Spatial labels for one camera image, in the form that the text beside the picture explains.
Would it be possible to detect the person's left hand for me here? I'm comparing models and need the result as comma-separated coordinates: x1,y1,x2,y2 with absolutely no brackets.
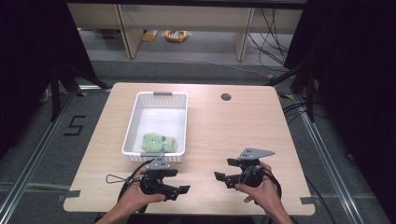
115,169,167,217

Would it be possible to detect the thin wire loop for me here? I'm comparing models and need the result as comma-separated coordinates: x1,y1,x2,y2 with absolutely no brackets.
105,174,132,185

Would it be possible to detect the white perforated plastic basket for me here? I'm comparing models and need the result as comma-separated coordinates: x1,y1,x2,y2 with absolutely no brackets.
121,91,189,164

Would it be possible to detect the bundle of black floor cables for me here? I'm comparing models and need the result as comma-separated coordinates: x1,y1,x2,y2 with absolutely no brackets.
247,7,295,67

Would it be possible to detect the beige wooden desk frame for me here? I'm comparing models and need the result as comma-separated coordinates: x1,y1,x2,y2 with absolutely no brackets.
67,3,304,63

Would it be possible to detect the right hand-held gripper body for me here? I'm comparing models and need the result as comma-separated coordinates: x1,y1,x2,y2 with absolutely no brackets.
237,147,276,189

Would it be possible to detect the yellow packet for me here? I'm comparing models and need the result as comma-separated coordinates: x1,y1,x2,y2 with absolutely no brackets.
141,29,159,43

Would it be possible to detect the black metal stand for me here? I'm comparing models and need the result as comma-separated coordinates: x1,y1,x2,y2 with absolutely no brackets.
264,62,316,123
49,60,113,122

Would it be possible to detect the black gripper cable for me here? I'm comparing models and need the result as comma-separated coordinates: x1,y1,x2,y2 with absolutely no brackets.
237,164,283,206
117,159,157,216

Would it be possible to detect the green mitten with face print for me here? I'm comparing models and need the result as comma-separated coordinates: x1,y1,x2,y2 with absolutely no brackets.
141,133,171,154

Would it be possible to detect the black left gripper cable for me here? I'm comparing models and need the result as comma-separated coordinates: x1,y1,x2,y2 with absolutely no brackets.
117,159,157,216

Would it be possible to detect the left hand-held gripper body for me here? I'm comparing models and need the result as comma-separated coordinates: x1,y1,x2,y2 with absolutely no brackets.
139,156,172,196

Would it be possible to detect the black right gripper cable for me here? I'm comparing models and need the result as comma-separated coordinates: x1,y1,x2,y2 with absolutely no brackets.
237,164,283,206

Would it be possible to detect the person's right hand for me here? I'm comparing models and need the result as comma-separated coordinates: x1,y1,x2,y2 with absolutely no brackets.
233,161,283,217

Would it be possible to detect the aluminium floor rail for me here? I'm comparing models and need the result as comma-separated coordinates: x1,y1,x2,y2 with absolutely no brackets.
293,92,365,224
0,90,78,218

